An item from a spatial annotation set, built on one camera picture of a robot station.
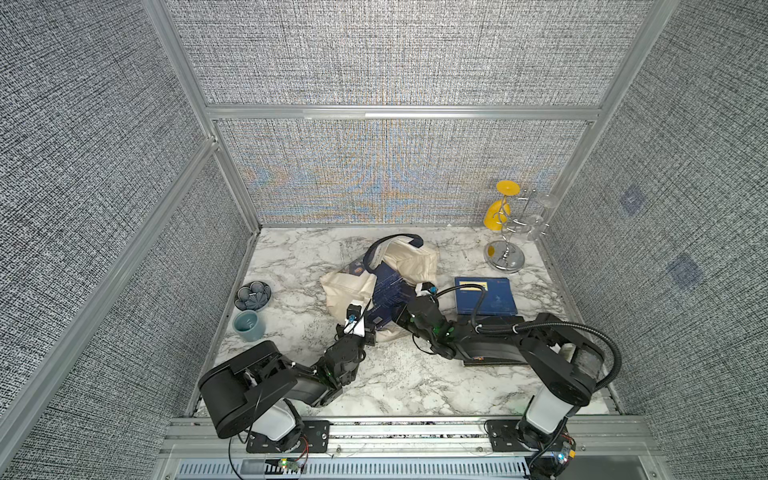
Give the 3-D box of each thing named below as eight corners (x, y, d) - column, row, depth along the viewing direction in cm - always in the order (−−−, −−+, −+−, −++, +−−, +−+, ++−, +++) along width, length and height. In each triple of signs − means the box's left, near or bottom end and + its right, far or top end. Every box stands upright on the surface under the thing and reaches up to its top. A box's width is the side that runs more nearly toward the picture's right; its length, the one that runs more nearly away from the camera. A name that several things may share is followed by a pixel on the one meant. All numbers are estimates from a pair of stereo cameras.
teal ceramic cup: (237, 341, 91) (228, 332, 86) (244, 319, 96) (236, 309, 91) (262, 341, 91) (255, 332, 86) (268, 319, 96) (261, 309, 91)
